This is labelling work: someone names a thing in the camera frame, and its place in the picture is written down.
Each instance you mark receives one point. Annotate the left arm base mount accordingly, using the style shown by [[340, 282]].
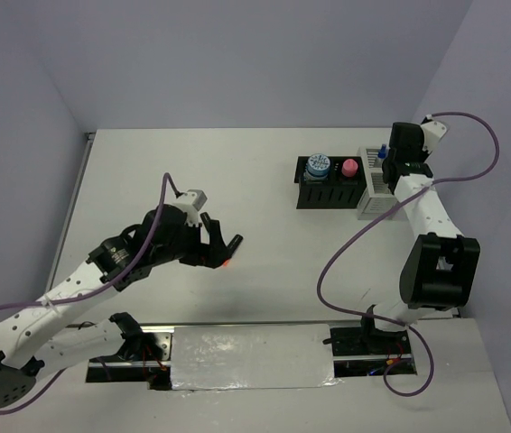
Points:
[[149, 366]]

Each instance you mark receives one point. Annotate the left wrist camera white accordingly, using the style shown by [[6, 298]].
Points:
[[191, 203]]

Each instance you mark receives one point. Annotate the white slotted organizer box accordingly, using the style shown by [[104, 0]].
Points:
[[376, 198]]

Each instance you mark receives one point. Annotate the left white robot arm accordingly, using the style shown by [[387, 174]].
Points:
[[34, 341]]

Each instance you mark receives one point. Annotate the clear blue capped pen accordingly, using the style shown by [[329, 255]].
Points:
[[382, 153]]

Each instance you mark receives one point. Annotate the pink glue stick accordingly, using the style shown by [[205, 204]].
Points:
[[349, 168]]

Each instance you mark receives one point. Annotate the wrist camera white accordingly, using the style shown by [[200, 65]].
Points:
[[433, 132], [191, 203]]

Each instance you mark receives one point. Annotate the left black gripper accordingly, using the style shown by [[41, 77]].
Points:
[[202, 254]]

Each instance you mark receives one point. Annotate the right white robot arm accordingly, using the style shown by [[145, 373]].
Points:
[[441, 266]]

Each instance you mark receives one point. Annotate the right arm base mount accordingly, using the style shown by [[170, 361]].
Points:
[[355, 354]]

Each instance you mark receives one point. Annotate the black slotted organizer box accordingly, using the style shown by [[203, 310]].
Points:
[[335, 192]]

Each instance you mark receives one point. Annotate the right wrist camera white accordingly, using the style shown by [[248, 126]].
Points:
[[433, 132]]

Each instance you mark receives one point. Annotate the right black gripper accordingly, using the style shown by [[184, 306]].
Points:
[[423, 154]]

